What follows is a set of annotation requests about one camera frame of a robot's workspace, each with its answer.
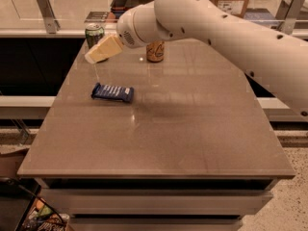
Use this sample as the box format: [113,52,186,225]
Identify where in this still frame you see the right metal bracket post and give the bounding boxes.
[278,0,305,35]

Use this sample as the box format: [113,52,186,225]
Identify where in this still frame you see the left metal bracket post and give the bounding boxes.
[37,0,61,34]

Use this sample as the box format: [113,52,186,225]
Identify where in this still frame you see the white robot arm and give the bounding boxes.
[86,0,308,118]

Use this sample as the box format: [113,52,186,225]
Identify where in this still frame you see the blue snack bar wrapper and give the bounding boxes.
[91,83,134,103]

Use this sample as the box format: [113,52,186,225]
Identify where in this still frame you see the metal bracket post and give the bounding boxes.
[278,0,305,35]
[37,0,61,34]

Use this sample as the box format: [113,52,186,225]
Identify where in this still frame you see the green soda can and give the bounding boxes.
[85,23,105,48]

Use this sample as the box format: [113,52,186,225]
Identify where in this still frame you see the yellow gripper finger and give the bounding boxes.
[85,35,123,64]

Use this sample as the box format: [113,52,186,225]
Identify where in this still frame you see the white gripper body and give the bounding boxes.
[116,9,145,48]

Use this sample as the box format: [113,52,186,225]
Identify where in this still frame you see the snack bag box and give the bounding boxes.
[17,199,74,231]

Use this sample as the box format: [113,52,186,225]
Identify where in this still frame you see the orange soda can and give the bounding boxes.
[146,41,165,63]

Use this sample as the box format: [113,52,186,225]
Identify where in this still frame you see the table drawer base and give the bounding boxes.
[41,188,272,231]

